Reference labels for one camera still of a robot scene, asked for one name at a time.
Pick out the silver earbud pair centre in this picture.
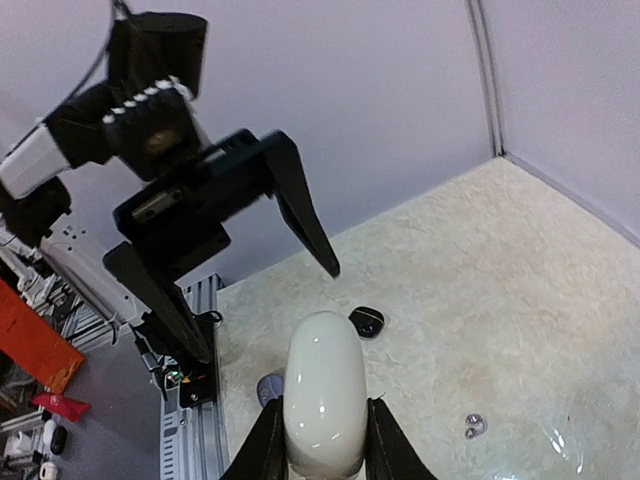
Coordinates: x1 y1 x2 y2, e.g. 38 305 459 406
464 413 488 440

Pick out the blue grey charging case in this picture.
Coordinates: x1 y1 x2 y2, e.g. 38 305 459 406
256 372 284 407

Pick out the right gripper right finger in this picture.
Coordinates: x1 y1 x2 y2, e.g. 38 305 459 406
365 398 437 480

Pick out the black earbud charging case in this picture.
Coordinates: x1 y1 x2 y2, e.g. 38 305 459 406
348 306 385 339

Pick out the aluminium front rail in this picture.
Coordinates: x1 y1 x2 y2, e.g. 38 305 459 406
157 272 231 480

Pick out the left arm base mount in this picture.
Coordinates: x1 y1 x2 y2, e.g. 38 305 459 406
132 309 224 409

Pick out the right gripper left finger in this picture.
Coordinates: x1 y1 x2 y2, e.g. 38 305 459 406
220 398 288 480

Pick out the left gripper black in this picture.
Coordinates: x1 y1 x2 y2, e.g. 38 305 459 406
103 129 341 363

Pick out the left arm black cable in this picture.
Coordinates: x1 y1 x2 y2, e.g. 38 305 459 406
59 0 131 111

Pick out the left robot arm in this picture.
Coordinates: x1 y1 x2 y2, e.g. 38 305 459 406
1 1 340 367

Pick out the white earbud charging case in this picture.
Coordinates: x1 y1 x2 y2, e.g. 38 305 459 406
283 311 368 479

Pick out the orange box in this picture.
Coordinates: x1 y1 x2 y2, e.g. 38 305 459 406
1 280 85 394

